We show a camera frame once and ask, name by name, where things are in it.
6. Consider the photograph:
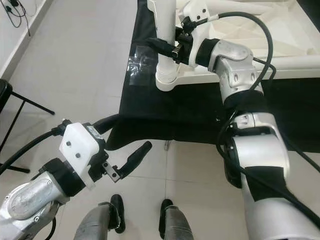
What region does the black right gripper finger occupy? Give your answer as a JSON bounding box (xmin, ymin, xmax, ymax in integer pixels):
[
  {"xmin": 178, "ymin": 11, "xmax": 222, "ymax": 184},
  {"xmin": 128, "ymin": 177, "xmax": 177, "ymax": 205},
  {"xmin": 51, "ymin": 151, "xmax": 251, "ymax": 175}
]
[{"xmin": 146, "ymin": 39, "xmax": 181, "ymax": 65}]

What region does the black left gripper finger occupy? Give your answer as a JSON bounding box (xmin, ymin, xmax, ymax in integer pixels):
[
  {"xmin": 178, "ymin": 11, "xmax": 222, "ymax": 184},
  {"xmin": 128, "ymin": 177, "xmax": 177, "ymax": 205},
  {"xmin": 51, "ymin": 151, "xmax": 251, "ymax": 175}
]
[
  {"xmin": 91, "ymin": 114, "xmax": 122, "ymax": 136},
  {"xmin": 117, "ymin": 141, "xmax": 153, "ymax": 178}
]

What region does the black table cloth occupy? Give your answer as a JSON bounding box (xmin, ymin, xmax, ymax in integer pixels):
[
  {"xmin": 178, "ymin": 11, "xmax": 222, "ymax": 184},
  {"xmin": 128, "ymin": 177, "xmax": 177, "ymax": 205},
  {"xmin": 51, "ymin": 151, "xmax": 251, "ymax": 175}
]
[{"xmin": 107, "ymin": 0, "xmax": 320, "ymax": 151}]

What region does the silver robot left leg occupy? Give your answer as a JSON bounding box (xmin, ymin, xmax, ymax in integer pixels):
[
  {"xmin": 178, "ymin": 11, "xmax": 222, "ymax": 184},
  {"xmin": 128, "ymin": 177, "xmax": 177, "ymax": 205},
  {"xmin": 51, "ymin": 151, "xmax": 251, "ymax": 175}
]
[{"xmin": 75, "ymin": 202, "xmax": 121, "ymax": 240}]

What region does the silver robot leg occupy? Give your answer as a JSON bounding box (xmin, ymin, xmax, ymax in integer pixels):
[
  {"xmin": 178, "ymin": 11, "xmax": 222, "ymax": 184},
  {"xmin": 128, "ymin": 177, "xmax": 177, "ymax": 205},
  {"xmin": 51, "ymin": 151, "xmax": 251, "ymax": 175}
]
[
  {"xmin": 75, "ymin": 202, "xmax": 121, "ymax": 240},
  {"xmin": 164, "ymin": 205, "xmax": 196, "ymax": 240}
]

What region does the black robot right foot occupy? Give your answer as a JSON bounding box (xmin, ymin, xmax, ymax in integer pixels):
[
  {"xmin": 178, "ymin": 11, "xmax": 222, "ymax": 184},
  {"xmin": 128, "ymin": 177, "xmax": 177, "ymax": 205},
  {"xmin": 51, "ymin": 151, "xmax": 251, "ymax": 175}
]
[{"xmin": 159, "ymin": 199, "xmax": 175, "ymax": 240}]

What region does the silver robot right leg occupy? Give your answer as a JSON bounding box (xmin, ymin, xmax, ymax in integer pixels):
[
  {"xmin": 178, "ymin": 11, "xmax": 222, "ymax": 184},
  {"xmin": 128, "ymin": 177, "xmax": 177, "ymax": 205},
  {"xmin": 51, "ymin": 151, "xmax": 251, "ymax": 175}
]
[{"xmin": 164, "ymin": 205, "xmax": 196, "ymax": 240}]

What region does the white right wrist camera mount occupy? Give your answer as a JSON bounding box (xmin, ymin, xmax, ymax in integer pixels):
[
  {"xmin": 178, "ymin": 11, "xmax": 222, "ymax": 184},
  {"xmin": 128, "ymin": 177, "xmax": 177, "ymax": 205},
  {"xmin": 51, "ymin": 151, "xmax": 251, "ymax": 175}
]
[{"xmin": 182, "ymin": 0, "xmax": 212, "ymax": 67}]

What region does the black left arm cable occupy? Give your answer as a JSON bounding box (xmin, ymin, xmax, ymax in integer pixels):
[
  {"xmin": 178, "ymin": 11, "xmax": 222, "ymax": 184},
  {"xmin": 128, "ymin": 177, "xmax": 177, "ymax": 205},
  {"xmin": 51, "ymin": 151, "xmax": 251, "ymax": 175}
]
[{"xmin": 0, "ymin": 120, "xmax": 72, "ymax": 175}]

